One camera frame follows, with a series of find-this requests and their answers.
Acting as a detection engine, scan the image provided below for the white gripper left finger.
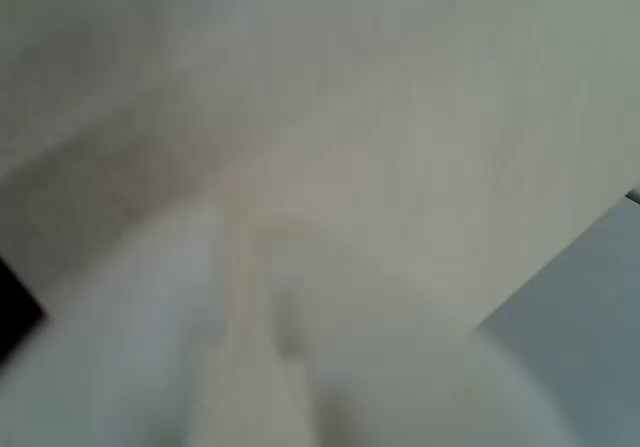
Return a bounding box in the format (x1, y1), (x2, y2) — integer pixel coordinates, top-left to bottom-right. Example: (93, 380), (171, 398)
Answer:
(0, 206), (236, 447)

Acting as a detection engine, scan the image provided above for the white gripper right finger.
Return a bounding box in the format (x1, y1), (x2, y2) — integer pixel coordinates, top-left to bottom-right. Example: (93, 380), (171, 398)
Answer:
(269, 231), (569, 447)

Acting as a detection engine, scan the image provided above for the black flat object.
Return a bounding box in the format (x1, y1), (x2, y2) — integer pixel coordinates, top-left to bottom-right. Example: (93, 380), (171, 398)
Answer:
(0, 255), (49, 364)

